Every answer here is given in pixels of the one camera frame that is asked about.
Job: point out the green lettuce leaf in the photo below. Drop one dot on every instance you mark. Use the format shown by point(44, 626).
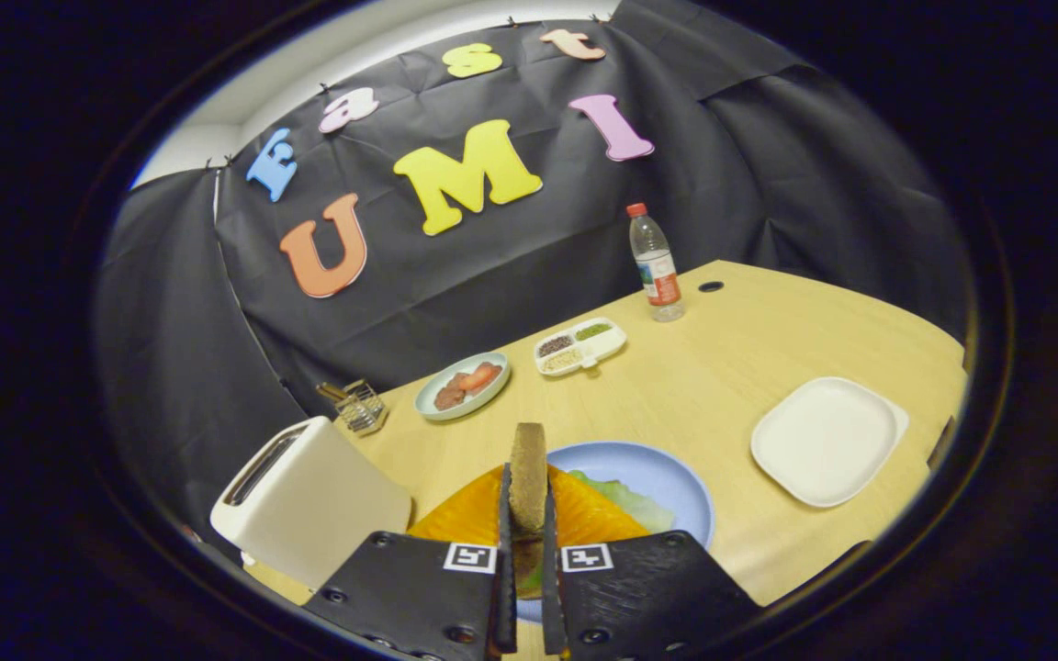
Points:
point(630, 503)

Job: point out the red tomato slice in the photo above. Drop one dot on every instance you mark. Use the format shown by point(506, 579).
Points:
point(481, 376)

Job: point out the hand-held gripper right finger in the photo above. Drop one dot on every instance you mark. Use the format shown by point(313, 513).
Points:
point(553, 597)

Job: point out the brown wooden utensil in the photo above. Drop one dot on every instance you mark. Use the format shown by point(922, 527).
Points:
point(332, 392)

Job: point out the pale green round plate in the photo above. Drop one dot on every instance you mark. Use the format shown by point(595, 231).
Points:
point(474, 404)

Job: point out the black backdrop cloth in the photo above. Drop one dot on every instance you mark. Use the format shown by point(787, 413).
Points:
point(492, 266)

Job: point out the white square plate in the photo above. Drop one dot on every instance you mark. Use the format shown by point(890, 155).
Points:
point(827, 441)

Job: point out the blue round plate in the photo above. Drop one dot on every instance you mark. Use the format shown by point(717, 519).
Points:
point(639, 468)

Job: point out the clear water bottle red cap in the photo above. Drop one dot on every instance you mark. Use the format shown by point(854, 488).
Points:
point(658, 271)

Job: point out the brown bread slice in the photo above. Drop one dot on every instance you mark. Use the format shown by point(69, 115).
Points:
point(527, 477)

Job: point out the black table grommet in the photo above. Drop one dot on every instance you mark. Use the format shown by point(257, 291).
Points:
point(711, 286)

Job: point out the white toaster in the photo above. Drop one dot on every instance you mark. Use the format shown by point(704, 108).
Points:
point(327, 514)

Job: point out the brown meat slice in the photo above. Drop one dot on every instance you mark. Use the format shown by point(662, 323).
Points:
point(449, 397)

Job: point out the white divided condiment tray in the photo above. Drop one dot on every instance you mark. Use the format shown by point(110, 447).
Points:
point(579, 347)

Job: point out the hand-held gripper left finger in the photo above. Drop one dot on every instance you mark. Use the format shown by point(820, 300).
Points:
point(507, 597)

